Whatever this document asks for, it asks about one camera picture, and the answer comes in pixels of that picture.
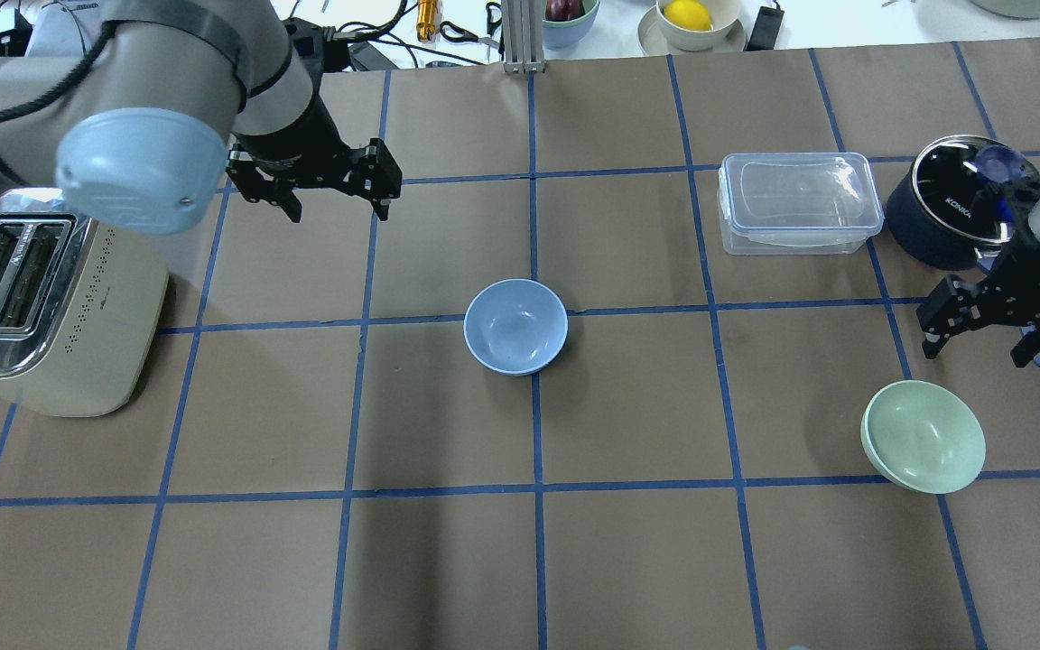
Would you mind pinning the brass cylindrical tool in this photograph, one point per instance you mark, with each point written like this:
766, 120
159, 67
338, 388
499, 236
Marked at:
427, 21

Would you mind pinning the black power adapter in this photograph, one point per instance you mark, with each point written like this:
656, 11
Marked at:
767, 27

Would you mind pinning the green bowl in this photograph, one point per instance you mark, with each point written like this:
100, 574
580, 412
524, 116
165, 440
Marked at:
922, 437

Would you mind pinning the aluminium frame post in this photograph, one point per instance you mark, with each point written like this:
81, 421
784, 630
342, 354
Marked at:
522, 31

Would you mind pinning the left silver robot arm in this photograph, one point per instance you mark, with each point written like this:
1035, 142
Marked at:
172, 99

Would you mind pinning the dark blue saucepan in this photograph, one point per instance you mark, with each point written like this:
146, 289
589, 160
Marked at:
947, 212

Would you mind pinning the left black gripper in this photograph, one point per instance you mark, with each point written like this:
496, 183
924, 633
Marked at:
297, 132

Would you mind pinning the clear plastic food container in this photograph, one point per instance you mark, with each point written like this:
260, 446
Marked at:
818, 203

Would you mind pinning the blue bowl with fruit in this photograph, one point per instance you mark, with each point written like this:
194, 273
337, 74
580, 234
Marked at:
564, 23

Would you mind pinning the cream two-slot toaster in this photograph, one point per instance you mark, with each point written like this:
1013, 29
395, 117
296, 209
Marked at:
80, 303

